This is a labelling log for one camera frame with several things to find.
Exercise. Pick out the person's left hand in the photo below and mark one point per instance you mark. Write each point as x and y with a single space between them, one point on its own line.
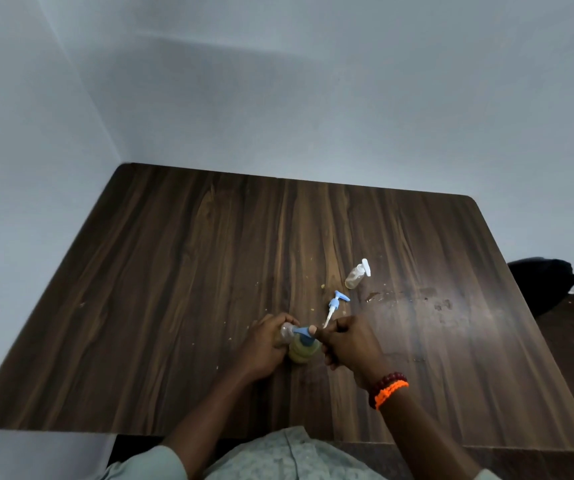
259 349

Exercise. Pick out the person's right hand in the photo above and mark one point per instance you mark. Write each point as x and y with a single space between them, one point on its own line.
354 344

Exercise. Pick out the person's left fingers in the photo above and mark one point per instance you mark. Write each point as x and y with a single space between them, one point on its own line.
278 319

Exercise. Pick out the person's right thumb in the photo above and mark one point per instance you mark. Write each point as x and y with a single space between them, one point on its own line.
319 332

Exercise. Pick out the blue pump cap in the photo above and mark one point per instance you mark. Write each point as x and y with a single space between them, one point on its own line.
305 335

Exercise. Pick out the small clear plastic bottle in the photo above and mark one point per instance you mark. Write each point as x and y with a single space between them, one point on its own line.
287 332

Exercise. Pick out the bottle with yellowish liquid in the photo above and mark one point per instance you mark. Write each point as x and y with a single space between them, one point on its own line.
304 352

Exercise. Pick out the person's right forearm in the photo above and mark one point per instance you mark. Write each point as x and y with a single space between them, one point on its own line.
417 434

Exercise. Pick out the person's left forearm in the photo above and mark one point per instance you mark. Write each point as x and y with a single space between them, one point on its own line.
212 414

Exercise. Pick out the blue and white pump dispenser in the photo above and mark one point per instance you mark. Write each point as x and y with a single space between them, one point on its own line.
334 304

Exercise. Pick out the small white-capped spray bottle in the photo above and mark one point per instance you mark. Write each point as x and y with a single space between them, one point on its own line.
357 275

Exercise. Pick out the light patterned shirt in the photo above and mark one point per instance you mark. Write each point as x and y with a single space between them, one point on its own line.
287 457

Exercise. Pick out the black bag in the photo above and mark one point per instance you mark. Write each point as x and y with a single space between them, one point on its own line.
542 284

